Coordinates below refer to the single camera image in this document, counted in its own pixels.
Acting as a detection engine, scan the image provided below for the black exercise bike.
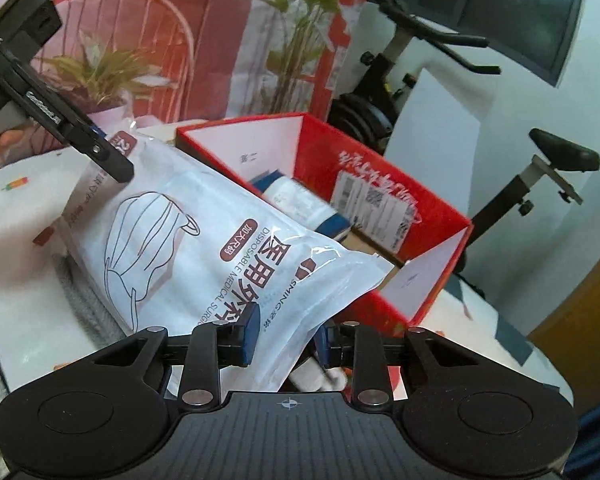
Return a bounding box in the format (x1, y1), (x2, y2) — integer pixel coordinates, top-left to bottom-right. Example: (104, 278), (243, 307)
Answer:
(327, 0), (600, 273)

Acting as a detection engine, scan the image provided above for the white cloth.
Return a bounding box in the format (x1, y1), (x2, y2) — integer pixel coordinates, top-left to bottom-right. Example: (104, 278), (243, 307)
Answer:
(286, 357), (352, 393)

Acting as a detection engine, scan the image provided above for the white packet with red print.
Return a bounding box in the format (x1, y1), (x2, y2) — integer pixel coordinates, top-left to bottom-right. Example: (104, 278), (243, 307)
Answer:
(30, 152), (112, 261)

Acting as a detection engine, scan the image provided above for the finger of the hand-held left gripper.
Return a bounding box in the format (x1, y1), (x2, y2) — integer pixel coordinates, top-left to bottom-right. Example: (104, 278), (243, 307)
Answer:
(55, 110), (134, 184)

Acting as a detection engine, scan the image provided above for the white face mask packet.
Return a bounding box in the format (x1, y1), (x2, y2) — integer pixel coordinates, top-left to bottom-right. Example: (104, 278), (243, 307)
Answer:
(62, 129), (397, 396)

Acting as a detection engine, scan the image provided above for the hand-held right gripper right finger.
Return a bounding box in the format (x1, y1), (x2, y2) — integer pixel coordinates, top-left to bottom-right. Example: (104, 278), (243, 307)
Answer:
(315, 320), (526, 406)

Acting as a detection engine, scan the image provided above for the wooden door panel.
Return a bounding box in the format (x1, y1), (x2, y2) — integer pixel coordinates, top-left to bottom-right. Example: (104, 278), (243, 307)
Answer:
(526, 227), (600, 361)

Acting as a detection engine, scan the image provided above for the dark wall screen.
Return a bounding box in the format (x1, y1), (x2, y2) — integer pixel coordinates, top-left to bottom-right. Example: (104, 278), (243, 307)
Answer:
(419, 0), (592, 87)

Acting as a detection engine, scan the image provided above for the white board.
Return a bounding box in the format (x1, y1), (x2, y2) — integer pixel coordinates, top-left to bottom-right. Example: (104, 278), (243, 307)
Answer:
(382, 67), (487, 221)

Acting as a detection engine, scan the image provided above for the person's left hand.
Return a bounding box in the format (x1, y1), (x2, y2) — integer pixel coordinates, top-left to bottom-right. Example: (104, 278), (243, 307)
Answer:
(0, 129), (29, 168)

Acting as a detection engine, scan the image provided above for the white and blue packet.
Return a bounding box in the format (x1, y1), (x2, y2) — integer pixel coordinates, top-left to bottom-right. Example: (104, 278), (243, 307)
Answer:
(249, 169), (353, 242)

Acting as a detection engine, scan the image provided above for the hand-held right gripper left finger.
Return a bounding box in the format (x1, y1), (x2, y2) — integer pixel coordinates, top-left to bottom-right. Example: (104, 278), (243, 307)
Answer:
(55, 305), (261, 406)

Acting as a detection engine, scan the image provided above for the red cardboard box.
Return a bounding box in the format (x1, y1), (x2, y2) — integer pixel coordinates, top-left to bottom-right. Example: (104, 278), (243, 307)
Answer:
(175, 112), (474, 342)

